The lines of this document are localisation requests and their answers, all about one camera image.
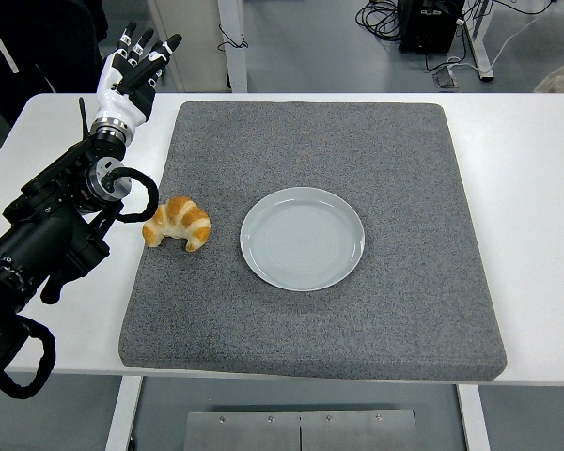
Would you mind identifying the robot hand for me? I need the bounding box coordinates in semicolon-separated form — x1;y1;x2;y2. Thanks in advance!
91;21;183;130

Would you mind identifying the golden croissant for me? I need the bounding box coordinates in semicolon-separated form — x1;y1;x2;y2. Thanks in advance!
142;195;212;253

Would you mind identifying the grey round plate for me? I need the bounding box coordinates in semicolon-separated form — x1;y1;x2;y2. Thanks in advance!
240;186;367;293

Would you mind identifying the grey metal plate with screws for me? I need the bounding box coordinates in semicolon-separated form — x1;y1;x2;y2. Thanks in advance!
183;409;419;451

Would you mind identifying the person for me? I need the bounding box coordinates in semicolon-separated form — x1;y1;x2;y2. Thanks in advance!
0;0;110;118

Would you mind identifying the white cabinet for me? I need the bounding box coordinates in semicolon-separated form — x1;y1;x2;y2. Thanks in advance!
146;0;231;93

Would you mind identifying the white table leg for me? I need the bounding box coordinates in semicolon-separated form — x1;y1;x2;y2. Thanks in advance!
455;384;493;451
103;375;145;451

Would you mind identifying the black computer tower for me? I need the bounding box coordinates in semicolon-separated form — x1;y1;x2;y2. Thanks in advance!
398;0;466;54

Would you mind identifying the grey speckled mat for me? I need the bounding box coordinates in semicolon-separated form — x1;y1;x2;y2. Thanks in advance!
118;101;508;382

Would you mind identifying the grey power adapter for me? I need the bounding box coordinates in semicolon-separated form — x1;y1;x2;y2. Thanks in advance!
432;65;461;89

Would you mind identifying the white desk leg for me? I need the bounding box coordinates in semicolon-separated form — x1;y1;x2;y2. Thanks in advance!
464;0;495;83

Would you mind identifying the white post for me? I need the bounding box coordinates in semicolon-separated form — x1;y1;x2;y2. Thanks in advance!
217;0;249;94

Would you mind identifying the black cable bundle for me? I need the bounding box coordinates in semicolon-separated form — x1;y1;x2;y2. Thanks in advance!
355;0;401;42

